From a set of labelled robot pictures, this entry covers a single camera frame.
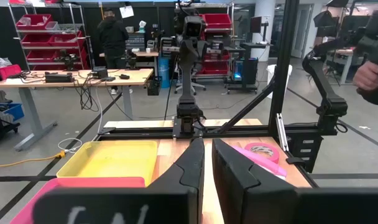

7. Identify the white waste bin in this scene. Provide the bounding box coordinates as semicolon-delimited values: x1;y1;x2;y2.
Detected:
265;63;293;100

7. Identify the person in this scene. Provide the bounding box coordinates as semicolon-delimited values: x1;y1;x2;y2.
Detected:
96;7;134;95

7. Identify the small drawer cabinet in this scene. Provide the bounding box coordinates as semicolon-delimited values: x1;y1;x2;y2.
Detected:
126;32;146;51

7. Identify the black monitor on stand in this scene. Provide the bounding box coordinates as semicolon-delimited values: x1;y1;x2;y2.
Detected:
250;16;270;34

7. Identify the black equipment cart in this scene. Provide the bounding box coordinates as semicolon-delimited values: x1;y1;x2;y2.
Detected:
224;42;270;95

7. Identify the person's forearm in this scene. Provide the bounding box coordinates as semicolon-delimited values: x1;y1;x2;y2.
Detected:
356;67;378;111

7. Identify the small black box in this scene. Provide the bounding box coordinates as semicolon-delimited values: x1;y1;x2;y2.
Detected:
91;67;109;79

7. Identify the blue barrel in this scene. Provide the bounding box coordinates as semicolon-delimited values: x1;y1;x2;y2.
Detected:
157;57;171;90

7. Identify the white paper sheet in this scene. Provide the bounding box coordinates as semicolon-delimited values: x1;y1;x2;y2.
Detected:
119;5;135;19

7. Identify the blue storage bin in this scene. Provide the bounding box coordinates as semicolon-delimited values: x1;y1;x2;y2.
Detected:
0;102;25;122

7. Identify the pink tape roll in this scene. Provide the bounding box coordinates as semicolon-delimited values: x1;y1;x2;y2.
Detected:
244;142;280;164

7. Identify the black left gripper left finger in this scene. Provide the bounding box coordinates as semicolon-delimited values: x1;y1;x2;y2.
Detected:
32;138;206;224

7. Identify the yellow plastic tray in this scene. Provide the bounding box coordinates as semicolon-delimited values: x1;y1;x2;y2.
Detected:
56;140;159;187

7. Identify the black frame clamp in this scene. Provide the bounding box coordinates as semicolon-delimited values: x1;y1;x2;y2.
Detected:
285;157;307;166

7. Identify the person's hand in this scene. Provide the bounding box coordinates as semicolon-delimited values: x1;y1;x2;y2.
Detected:
353;60;378;91

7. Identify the white cable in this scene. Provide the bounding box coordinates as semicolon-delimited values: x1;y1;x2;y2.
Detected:
57;86;103;154

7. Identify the wood desk with grey legs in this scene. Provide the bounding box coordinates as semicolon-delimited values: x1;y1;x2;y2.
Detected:
0;68;155;152

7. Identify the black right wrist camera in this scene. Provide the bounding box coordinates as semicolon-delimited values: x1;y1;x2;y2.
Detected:
182;14;206;39

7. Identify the black power supply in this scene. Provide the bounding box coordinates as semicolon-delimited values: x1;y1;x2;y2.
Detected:
45;72;75;83

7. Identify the metal wire shelf rack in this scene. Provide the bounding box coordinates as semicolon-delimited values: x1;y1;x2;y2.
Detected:
7;2;91;72
176;2;236;78

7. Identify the black aluminium table frame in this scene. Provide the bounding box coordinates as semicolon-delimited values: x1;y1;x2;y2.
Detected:
94;0;320;174

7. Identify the yellow extension cord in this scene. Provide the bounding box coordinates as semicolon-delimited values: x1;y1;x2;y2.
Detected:
0;150;67;169

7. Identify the pink plastic tray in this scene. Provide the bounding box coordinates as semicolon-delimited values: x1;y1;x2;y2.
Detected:
10;176;146;224

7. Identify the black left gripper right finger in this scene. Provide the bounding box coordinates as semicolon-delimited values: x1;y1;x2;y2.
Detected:
211;138;378;224

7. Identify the red storage bin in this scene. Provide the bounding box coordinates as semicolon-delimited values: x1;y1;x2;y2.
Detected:
16;14;53;31
48;30;84;47
203;13;233;30
21;33;52;47

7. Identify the white-based office chair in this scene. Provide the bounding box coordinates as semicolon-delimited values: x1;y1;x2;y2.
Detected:
174;67;208;96

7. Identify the red box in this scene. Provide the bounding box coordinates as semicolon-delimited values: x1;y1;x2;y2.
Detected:
0;64;22;80

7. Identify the black mesh basket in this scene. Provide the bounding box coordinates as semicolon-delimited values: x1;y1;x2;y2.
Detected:
146;76;162;96

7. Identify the black cable bundle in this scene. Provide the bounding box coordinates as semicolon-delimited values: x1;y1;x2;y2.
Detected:
72;73;100;113

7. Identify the silver frame bracket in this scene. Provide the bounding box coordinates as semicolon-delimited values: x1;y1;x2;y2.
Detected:
275;113;290;152

